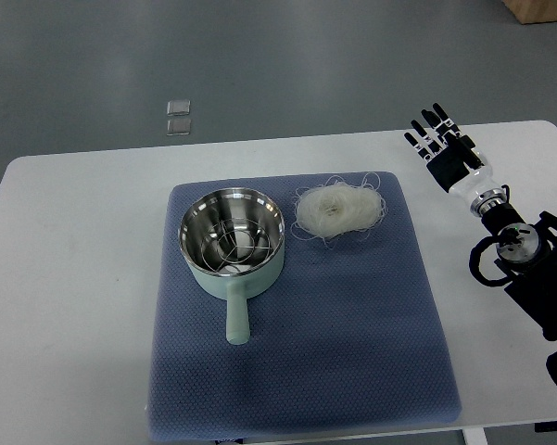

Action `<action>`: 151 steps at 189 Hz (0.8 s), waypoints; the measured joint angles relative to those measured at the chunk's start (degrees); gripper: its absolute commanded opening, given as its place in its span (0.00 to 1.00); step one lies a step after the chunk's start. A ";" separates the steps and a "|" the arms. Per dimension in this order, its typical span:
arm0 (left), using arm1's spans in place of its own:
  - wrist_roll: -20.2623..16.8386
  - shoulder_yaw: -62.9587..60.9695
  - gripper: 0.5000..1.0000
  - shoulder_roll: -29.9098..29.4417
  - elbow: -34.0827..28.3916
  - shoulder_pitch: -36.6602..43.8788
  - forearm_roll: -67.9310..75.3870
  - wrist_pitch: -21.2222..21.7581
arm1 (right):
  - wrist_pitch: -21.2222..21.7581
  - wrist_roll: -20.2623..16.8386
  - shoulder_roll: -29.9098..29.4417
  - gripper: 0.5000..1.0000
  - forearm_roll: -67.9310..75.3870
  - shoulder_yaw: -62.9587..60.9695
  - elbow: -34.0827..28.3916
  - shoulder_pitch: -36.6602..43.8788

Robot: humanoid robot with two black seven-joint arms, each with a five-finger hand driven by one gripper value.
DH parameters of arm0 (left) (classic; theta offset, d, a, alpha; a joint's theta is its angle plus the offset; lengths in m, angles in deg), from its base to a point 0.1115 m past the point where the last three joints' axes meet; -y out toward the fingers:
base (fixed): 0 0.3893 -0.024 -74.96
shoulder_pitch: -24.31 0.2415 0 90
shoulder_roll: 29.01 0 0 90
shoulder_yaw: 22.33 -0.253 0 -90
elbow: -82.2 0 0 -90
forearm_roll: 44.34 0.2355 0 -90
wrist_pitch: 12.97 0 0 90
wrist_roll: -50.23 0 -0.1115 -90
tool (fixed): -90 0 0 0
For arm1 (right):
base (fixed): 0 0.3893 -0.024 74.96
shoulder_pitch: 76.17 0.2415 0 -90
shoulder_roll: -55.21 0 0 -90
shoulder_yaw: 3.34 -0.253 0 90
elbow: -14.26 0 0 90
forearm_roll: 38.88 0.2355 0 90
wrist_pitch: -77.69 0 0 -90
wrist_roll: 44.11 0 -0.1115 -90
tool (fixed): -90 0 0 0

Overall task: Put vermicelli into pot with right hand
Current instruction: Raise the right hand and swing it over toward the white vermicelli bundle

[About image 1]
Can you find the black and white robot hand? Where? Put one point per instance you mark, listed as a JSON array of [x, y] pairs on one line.
[[451, 156]]

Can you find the white vermicelli nest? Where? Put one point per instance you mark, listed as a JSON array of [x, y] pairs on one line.
[[337, 208]]

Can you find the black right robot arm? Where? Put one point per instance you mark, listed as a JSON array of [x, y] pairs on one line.
[[518, 256]]

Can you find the mint green steel pot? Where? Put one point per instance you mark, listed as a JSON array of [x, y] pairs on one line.
[[233, 241]]

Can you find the blue textured mat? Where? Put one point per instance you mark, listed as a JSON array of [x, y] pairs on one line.
[[348, 336]]

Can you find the white table leg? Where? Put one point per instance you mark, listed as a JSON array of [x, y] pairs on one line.
[[474, 436]]

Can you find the lower clear floor tile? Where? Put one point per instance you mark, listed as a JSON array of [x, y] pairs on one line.
[[179, 126]]

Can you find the clear floor tile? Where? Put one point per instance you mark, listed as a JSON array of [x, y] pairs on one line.
[[179, 126], [178, 107]]

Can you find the upper clear floor tile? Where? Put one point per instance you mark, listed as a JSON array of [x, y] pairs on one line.
[[178, 107]]

